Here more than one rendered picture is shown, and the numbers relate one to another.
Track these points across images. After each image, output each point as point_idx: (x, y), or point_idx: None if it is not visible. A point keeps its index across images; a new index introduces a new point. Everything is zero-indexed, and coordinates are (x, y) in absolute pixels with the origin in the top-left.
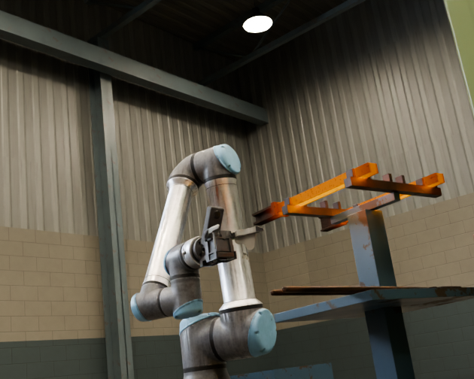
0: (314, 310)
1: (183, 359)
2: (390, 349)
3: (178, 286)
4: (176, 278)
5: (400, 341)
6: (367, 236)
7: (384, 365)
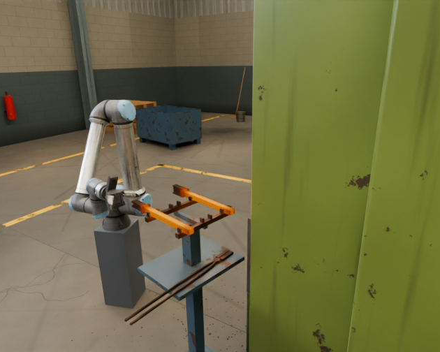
0: (155, 282)
1: None
2: None
3: (94, 204)
4: (93, 200)
5: None
6: (188, 238)
7: None
